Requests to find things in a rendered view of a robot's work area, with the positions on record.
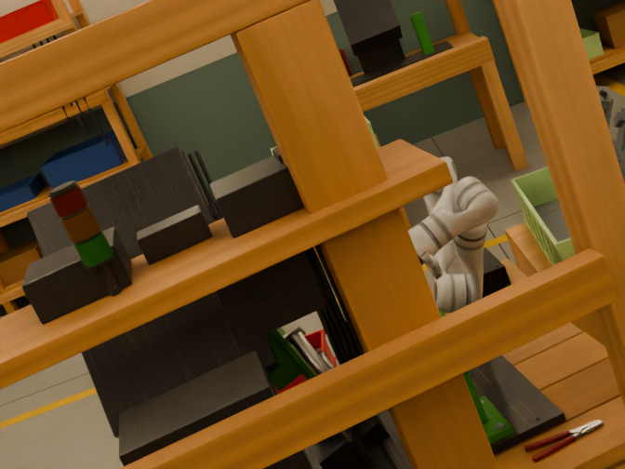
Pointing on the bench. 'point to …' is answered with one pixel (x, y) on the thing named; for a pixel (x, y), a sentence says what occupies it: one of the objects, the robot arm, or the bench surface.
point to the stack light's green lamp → (95, 251)
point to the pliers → (561, 440)
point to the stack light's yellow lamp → (82, 226)
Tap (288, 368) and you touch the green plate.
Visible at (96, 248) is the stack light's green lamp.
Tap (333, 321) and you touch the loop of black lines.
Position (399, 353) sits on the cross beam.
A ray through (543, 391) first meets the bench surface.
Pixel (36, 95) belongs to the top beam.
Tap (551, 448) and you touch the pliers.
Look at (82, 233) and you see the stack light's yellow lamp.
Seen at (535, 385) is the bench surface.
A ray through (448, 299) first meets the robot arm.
